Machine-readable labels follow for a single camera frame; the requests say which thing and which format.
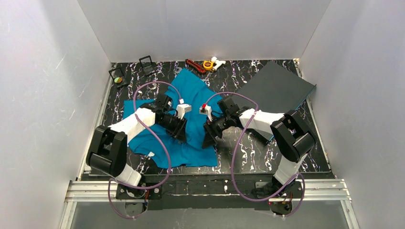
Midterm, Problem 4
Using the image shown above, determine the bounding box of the round colourful brooch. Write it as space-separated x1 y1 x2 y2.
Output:
114 77 123 84

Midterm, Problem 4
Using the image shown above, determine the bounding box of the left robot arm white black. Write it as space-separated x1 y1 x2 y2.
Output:
86 94 192 189

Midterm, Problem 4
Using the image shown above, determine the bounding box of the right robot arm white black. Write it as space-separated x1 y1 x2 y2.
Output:
199 96 317 188

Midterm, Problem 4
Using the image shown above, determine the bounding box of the yellow tape measure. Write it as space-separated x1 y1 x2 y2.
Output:
202 61 213 71

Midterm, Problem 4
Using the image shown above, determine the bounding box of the white plastic fitting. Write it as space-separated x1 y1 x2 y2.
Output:
211 57 226 72

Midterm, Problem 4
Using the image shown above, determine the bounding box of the red black utility knife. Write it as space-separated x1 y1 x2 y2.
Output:
185 59 206 74

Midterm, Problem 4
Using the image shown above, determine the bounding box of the dark grey flat box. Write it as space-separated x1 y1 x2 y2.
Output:
236 60 316 114

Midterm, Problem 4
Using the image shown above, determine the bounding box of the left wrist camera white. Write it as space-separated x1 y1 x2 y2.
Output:
176 104 192 119

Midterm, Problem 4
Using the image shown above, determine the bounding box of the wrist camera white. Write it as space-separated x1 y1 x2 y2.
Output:
176 104 192 119
199 104 213 122

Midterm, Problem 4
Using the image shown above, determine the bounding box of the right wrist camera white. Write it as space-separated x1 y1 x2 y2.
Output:
199 104 213 122

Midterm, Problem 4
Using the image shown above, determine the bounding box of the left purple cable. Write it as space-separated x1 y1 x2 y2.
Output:
107 81 185 220

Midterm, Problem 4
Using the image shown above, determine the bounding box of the black frame stand rear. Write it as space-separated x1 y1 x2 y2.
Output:
139 55 156 76

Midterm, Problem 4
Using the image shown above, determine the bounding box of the black frame stand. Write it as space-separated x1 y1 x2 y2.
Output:
139 55 156 76
108 67 129 89

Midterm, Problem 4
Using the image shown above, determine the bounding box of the black frame stand left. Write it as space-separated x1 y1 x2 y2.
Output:
108 67 129 89

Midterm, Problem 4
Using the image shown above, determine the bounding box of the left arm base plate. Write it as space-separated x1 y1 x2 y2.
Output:
109 176 163 200

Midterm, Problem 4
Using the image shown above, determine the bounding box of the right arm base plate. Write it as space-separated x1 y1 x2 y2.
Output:
252 181 306 218

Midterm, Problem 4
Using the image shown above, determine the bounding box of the aluminium rail frame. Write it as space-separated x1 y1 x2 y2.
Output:
60 60 359 229

